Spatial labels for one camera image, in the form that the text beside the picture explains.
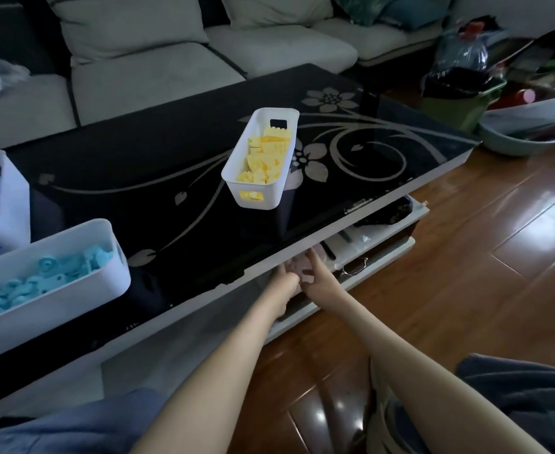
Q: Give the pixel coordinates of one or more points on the black glass coffee table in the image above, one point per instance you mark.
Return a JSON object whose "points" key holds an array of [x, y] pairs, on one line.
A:
{"points": [[164, 137]]}

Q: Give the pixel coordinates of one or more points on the red bowl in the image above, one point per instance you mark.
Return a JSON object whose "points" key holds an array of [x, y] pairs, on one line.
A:
{"points": [[518, 96]]}

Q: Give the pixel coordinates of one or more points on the person's right shoe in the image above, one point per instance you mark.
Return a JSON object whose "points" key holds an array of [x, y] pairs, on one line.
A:
{"points": [[379, 420]]}

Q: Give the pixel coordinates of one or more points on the person's right leg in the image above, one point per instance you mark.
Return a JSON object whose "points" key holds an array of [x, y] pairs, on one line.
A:
{"points": [[533, 397]]}

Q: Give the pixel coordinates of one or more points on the person's right forearm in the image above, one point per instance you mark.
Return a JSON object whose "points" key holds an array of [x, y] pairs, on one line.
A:
{"points": [[429, 387]]}

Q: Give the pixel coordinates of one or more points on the grey plastic basin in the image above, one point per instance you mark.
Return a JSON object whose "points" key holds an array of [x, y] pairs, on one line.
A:
{"points": [[518, 137]]}

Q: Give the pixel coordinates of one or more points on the blue cushion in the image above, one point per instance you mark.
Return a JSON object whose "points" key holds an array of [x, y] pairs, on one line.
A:
{"points": [[419, 11]]}

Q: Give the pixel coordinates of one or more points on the person's left forearm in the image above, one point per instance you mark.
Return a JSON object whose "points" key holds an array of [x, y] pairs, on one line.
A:
{"points": [[211, 387]]}

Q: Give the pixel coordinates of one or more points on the teal patterned cushion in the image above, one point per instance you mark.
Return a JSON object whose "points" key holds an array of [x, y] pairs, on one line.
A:
{"points": [[362, 6]]}

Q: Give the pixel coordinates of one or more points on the beige back cushion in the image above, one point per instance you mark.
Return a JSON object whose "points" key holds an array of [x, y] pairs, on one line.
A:
{"points": [[126, 23], [277, 6]]}

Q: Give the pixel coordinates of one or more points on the person's left leg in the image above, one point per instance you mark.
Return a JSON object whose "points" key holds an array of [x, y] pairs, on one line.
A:
{"points": [[69, 425]]}

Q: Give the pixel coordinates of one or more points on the clear bottle red cap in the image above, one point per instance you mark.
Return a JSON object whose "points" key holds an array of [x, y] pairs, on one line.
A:
{"points": [[462, 49]]}

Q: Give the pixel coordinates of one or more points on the person's left hand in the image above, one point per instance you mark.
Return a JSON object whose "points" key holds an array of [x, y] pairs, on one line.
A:
{"points": [[282, 288]]}

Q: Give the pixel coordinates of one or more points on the dark back cushion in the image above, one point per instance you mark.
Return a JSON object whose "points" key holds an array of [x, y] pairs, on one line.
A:
{"points": [[12, 37]]}

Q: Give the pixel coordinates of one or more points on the person's right hand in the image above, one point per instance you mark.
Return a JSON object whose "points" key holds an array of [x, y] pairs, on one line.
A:
{"points": [[325, 286]]}

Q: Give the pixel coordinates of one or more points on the person's leg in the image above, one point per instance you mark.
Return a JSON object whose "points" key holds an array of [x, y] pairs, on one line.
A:
{"points": [[69, 425], [533, 397]]}

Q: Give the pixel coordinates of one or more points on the lavender plastic bag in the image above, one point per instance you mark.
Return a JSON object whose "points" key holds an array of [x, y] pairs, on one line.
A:
{"points": [[297, 265]]}

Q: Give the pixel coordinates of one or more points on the grey sofa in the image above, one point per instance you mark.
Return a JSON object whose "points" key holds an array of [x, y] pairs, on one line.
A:
{"points": [[154, 85]]}

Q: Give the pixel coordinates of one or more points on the green trash bin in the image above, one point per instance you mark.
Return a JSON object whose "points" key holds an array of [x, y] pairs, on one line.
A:
{"points": [[457, 108]]}

